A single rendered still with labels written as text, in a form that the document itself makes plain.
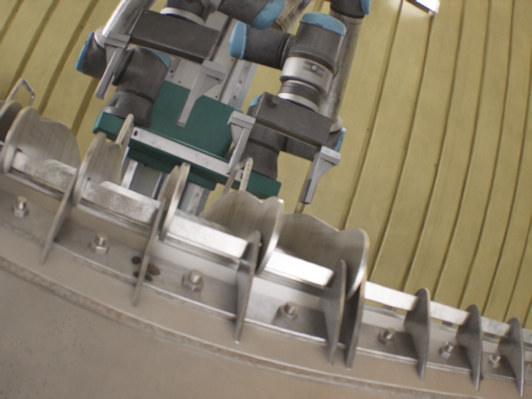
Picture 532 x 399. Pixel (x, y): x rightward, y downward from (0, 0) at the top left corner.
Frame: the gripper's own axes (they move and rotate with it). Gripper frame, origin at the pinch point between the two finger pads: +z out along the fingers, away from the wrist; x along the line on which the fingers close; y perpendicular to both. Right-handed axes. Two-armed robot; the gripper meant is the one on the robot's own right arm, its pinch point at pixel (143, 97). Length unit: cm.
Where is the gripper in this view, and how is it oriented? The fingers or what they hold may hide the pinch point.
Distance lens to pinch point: 80.9
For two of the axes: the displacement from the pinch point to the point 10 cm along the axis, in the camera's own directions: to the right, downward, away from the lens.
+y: -1.9, 0.5, 9.8
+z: -3.3, 9.4, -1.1
